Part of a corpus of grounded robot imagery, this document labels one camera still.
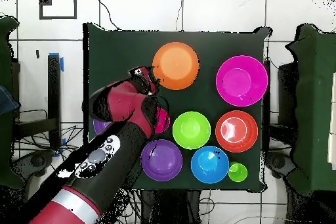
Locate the green cloth side table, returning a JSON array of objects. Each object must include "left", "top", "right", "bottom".
[
  {"left": 0, "top": 14, "right": 26, "bottom": 190},
  {"left": 285, "top": 23, "right": 336, "bottom": 196}
]

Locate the large red-orange bowl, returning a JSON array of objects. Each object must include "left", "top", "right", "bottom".
[{"left": 215, "top": 110, "right": 259, "bottom": 154}]

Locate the green bowl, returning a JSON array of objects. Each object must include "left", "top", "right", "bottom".
[{"left": 172, "top": 110, "right": 211, "bottom": 150}]

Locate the pink bowl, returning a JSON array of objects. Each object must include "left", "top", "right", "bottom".
[{"left": 215, "top": 55, "right": 269, "bottom": 107}]

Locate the small crimson bowl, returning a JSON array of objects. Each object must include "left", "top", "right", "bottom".
[{"left": 154, "top": 106, "right": 171, "bottom": 135}]

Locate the tangle of cables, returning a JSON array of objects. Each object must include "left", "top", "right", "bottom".
[{"left": 11, "top": 109, "right": 142, "bottom": 224}]

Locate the blue bowl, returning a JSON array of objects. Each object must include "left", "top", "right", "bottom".
[{"left": 190, "top": 145, "right": 230, "bottom": 185}]

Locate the purple bowl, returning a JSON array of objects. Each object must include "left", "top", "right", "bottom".
[
  {"left": 93, "top": 118, "right": 114, "bottom": 136},
  {"left": 140, "top": 139, "right": 184, "bottom": 182}
]

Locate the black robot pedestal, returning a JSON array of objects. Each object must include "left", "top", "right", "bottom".
[{"left": 140, "top": 189, "right": 201, "bottom": 224}]

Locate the green cup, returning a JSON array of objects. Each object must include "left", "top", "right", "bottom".
[{"left": 227, "top": 161, "right": 248, "bottom": 183}]

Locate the dark green tablecloth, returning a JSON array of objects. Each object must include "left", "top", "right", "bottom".
[{"left": 82, "top": 22, "right": 272, "bottom": 192}]

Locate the white box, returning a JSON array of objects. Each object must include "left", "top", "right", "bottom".
[{"left": 327, "top": 71, "right": 336, "bottom": 171}]

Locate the black bench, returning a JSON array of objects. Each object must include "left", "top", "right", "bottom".
[{"left": 11, "top": 54, "right": 62, "bottom": 151}]

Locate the blue tape strip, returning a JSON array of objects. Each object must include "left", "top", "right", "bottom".
[{"left": 48, "top": 52, "right": 65, "bottom": 72}]

